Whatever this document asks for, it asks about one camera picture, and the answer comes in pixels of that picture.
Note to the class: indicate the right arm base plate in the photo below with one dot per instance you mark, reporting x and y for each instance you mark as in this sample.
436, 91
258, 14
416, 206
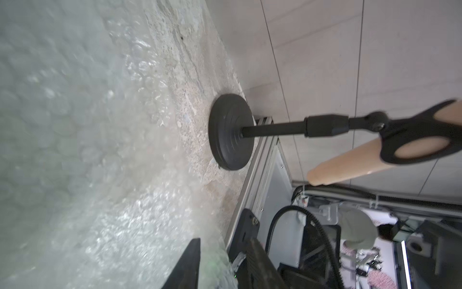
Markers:
247, 227

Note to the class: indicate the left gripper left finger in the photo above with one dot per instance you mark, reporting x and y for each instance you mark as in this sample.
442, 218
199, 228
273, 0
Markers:
185, 274

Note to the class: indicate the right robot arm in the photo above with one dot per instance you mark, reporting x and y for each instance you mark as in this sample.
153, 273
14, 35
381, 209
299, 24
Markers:
319, 257

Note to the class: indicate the bubble wrap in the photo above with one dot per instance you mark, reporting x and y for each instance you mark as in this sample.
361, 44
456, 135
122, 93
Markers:
106, 173

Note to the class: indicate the black microphone stand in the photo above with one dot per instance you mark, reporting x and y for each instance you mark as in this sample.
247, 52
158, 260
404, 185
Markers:
231, 130

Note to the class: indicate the beige foam microphone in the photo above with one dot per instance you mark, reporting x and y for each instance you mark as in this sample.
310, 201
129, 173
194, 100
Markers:
361, 159

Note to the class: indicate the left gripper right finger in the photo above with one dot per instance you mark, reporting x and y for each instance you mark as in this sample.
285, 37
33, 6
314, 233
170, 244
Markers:
261, 272

